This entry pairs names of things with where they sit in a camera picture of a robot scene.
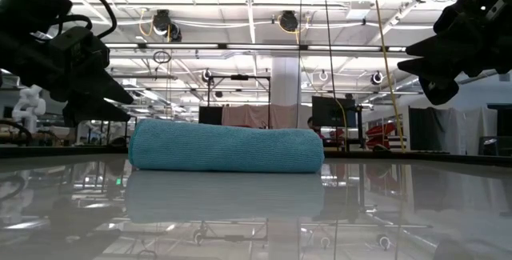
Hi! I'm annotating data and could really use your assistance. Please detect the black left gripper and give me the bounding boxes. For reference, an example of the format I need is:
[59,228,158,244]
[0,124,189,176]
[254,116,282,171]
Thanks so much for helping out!
[0,31,135,128]

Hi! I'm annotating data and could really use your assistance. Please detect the white cloth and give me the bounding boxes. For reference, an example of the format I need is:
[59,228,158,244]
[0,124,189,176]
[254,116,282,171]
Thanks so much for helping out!
[439,107,497,156]

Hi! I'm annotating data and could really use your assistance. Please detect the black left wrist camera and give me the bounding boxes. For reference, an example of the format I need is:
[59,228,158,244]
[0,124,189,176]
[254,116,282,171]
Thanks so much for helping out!
[46,26,111,73]

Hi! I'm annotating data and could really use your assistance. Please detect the dark curtain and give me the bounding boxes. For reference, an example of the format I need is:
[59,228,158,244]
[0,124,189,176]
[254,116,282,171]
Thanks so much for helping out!
[407,106,445,151]

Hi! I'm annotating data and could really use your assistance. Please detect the white pillar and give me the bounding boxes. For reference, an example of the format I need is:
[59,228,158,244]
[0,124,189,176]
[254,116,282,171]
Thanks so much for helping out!
[270,56,302,107]

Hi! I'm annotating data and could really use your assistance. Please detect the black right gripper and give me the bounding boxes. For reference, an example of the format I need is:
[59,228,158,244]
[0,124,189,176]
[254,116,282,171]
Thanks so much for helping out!
[397,0,512,106]

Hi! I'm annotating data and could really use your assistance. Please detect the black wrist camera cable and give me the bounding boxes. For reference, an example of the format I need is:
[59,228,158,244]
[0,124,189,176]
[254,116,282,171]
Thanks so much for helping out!
[38,0,118,41]

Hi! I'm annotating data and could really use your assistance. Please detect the pink cloth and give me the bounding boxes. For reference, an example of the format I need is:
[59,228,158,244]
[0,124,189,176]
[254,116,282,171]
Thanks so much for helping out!
[222,103,313,130]

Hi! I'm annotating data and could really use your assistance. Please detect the blue microfibre towel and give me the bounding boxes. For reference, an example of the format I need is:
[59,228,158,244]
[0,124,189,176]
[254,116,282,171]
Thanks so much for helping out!
[127,118,326,174]

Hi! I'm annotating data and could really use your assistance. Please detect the red bins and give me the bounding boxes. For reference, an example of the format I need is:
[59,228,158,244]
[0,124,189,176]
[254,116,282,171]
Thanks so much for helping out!
[366,122,401,149]

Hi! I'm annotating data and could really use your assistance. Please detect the ceiling light strip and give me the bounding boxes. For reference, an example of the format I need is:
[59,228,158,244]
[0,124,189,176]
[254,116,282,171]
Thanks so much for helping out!
[104,42,407,53]

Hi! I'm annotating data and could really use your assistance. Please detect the black cable with coil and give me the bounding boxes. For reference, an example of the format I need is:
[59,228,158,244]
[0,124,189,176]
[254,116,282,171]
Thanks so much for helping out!
[321,0,338,101]

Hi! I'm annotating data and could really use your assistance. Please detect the large black monitor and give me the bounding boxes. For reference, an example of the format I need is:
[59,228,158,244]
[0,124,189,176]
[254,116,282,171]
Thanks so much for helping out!
[311,95,357,129]

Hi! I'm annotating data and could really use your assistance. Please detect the person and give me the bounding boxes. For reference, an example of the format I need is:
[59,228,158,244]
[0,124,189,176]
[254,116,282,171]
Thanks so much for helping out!
[306,116,327,140]

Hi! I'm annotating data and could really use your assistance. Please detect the yellow cable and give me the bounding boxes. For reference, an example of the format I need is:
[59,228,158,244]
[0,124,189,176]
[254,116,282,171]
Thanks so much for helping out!
[370,0,406,154]

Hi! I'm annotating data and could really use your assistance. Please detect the small black monitor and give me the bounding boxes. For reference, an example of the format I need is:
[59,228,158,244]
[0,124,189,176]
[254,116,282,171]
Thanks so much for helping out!
[198,106,224,126]

